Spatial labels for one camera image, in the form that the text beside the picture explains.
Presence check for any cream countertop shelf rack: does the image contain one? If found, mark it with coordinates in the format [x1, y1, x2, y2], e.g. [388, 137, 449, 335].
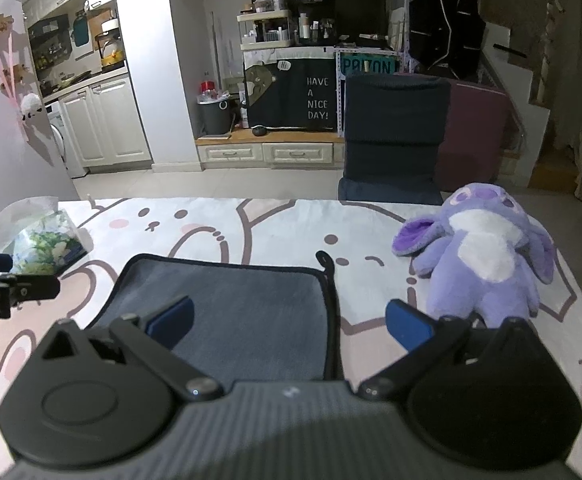
[236, 10, 293, 51]

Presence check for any white washing machine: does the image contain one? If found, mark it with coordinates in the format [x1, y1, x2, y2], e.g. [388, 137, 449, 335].
[46, 101, 88, 179]

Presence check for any dark floor chair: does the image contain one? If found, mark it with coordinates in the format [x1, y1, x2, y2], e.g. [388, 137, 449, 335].
[338, 75, 451, 206]

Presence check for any maroon folded mat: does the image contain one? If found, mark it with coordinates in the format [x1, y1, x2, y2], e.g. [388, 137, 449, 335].
[435, 80, 511, 192]

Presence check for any grey trash bin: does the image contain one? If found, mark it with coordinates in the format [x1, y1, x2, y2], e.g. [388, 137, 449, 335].
[198, 80, 234, 136]

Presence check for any purple and grey towel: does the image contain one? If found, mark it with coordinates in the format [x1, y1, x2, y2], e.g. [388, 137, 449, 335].
[90, 252, 343, 388]

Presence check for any black cabinet curtain with text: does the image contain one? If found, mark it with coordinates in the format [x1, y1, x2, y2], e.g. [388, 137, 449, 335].
[243, 51, 336, 131]

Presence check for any white kitchen cabinet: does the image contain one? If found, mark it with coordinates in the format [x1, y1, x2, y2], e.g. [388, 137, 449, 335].
[59, 75, 152, 168]

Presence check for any white drawer platform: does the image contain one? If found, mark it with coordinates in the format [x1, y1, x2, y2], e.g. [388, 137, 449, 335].
[195, 129, 345, 169]

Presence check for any bunny print table cover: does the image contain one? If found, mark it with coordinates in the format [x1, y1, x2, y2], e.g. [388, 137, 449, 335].
[0, 196, 582, 480]

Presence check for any green floral tissue pack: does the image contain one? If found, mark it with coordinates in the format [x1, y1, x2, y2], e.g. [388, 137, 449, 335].
[0, 196, 87, 276]

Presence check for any purple plush toy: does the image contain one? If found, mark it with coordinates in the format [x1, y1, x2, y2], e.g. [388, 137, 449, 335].
[392, 183, 556, 328]

